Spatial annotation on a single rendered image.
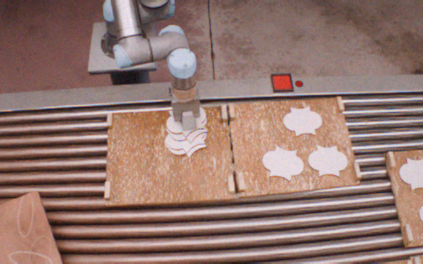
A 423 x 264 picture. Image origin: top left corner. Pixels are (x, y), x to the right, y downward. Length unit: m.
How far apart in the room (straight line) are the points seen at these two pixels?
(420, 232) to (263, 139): 0.62
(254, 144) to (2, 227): 0.86
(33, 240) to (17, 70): 1.95
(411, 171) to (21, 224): 1.28
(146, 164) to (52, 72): 1.67
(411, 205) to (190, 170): 0.75
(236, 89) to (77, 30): 1.78
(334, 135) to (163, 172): 0.59
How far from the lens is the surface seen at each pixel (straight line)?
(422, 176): 1.76
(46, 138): 1.80
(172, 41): 1.48
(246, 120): 1.73
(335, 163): 1.68
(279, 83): 1.84
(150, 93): 1.83
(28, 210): 1.55
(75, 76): 3.14
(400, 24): 3.61
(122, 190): 1.62
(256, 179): 1.62
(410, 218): 1.69
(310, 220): 1.61
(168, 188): 1.61
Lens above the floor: 2.38
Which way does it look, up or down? 58 degrees down
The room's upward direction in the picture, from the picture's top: straight up
